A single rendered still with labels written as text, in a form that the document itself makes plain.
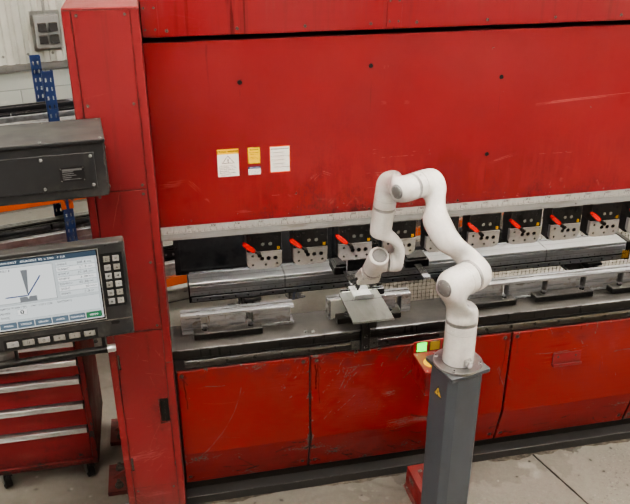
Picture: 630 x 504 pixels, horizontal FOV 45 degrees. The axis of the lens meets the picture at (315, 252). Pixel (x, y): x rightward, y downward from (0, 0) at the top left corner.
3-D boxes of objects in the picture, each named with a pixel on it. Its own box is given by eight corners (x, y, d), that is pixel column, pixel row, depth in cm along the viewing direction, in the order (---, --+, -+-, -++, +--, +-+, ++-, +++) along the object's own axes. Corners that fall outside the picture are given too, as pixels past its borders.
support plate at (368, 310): (353, 324, 322) (353, 322, 321) (338, 295, 345) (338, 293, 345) (394, 319, 325) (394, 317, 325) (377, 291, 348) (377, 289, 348)
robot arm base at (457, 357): (492, 368, 291) (497, 326, 283) (451, 381, 283) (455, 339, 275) (462, 344, 306) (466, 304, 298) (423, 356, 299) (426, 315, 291)
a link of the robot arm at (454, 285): (484, 321, 286) (490, 265, 276) (452, 338, 275) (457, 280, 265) (459, 309, 294) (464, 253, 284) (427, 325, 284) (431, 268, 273)
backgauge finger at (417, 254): (415, 282, 357) (415, 273, 355) (398, 258, 380) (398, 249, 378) (439, 280, 359) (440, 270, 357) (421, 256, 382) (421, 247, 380)
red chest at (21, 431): (-6, 499, 367) (-49, 320, 323) (9, 432, 411) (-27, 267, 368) (101, 483, 376) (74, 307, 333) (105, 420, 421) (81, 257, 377)
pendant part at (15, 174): (-18, 388, 262) (-73, 152, 225) (-13, 351, 283) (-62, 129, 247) (132, 364, 276) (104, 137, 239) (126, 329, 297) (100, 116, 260)
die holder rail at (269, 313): (182, 335, 336) (180, 317, 331) (181, 328, 341) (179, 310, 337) (293, 323, 345) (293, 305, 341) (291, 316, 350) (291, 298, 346)
